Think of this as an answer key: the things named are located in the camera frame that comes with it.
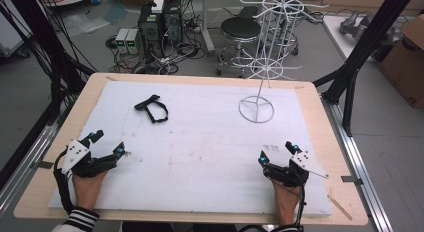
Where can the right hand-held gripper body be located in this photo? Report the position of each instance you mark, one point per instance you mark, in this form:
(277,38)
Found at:
(293,173)

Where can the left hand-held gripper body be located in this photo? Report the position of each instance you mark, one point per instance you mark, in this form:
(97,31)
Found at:
(80,157)

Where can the person's right hand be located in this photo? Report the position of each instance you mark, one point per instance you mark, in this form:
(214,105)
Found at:
(287,203)

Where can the person's left hand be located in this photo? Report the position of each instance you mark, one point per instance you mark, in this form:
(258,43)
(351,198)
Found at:
(87,192)

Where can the white foam mat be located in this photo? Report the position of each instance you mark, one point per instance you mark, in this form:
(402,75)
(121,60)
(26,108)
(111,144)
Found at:
(206,158)

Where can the wooden stick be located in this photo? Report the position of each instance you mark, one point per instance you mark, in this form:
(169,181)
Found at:
(340,207)

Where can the grey power supply unit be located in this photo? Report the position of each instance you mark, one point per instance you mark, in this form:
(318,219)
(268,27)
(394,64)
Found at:
(134,41)
(121,40)

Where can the black computer tower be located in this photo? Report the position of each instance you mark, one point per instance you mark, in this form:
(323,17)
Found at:
(173,22)
(150,28)

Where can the white side table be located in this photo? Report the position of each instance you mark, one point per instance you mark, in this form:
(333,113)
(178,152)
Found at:
(336,35)

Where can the black round stool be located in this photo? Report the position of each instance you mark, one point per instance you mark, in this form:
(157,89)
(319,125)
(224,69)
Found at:
(240,28)

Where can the brown cardboard box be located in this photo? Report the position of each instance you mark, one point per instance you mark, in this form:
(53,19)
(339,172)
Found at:
(405,65)

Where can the grey machine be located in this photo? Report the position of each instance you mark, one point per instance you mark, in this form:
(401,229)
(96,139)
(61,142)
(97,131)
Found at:
(363,25)

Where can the white box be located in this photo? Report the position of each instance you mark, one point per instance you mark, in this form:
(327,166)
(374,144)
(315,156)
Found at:
(157,6)

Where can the aluminium rail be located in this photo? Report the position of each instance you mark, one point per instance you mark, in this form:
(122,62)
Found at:
(26,165)
(363,178)

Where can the black metal frame strut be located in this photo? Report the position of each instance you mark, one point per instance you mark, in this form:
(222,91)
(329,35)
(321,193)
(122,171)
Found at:
(366,45)

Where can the grey stand post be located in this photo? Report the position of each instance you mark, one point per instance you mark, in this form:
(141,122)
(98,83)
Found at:
(207,28)

